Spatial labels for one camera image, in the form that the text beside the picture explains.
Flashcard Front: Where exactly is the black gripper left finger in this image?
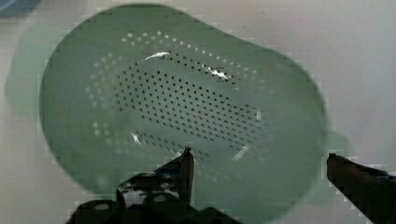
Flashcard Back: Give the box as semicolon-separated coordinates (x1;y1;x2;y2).
116;147;194;208

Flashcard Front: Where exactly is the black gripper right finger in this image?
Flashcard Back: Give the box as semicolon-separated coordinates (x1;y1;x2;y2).
326;153;396;224

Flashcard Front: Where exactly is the green plastic strainer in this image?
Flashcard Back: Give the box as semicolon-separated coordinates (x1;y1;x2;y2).
5;4;332;224

